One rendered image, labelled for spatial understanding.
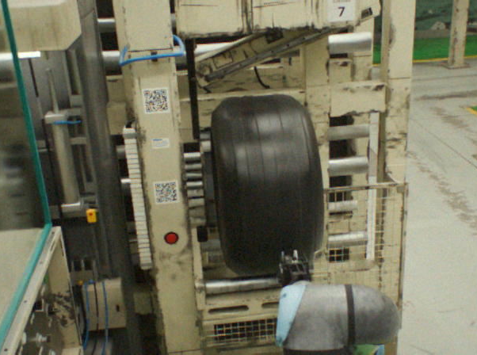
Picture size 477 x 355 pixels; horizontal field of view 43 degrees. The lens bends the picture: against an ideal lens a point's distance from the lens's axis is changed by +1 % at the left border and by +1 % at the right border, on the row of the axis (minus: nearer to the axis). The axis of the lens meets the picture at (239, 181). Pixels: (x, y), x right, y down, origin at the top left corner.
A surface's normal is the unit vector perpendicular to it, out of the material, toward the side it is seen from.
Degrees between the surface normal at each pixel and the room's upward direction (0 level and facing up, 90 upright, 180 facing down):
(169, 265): 90
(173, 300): 90
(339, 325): 74
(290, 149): 48
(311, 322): 59
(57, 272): 90
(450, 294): 0
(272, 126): 33
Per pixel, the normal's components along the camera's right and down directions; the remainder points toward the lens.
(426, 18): 0.11, 0.37
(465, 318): -0.06, -0.92
